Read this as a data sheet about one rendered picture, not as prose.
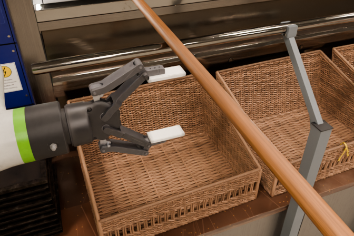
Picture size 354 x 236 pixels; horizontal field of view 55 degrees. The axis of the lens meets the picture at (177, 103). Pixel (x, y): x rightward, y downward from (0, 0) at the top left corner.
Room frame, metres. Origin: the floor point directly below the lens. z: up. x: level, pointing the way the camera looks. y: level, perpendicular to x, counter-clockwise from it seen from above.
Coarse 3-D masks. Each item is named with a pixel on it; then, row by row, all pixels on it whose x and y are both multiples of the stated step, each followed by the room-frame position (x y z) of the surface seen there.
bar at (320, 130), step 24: (288, 24) 0.96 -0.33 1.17; (312, 24) 0.98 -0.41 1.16; (144, 48) 0.80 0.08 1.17; (168, 48) 0.81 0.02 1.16; (192, 48) 0.85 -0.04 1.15; (288, 48) 0.93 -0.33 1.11; (48, 72) 0.71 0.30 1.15; (312, 96) 0.82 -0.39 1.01; (312, 120) 0.78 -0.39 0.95; (312, 144) 0.75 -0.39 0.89; (312, 168) 0.74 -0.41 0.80; (288, 216) 0.76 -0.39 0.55
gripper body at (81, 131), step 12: (72, 108) 0.46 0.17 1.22; (84, 108) 0.47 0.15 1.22; (96, 108) 0.47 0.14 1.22; (108, 108) 0.48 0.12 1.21; (72, 120) 0.44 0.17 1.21; (84, 120) 0.45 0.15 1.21; (96, 120) 0.47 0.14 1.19; (108, 120) 0.48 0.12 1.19; (120, 120) 0.49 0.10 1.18; (72, 132) 0.43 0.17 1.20; (84, 132) 0.44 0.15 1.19; (96, 132) 0.47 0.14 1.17; (72, 144) 0.44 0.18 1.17
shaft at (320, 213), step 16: (160, 32) 0.84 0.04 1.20; (176, 48) 0.74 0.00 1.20; (192, 64) 0.65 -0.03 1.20; (208, 80) 0.59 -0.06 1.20; (224, 96) 0.53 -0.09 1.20; (224, 112) 0.50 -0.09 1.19; (240, 112) 0.48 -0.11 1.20; (240, 128) 0.45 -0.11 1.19; (256, 128) 0.43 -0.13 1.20; (256, 144) 0.40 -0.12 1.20; (272, 144) 0.40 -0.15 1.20; (272, 160) 0.37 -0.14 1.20; (288, 176) 0.33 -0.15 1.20; (288, 192) 0.32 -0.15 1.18; (304, 192) 0.30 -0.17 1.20; (304, 208) 0.29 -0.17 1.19; (320, 208) 0.28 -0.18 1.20; (320, 224) 0.26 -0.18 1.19; (336, 224) 0.25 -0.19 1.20
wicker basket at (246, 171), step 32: (160, 96) 1.15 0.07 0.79; (192, 96) 1.20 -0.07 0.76; (160, 128) 1.11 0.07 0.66; (192, 128) 1.15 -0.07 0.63; (224, 128) 1.03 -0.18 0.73; (96, 160) 0.99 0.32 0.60; (128, 160) 0.99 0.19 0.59; (160, 160) 0.99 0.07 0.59; (192, 160) 1.00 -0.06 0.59; (224, 160) 1.00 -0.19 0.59; (256, 160) 0.84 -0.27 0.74; (96, 192) 0.83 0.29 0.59; (128, 192) 0.83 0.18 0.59; (160, 192) 0.83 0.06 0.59; (192, 192) 0.71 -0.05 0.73; (224, 192) 0.76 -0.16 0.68; (256, 192) 0.80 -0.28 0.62; (96, 224) 0.67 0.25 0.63; (128, 224) 0.63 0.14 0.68; (160, 224) 0.67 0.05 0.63
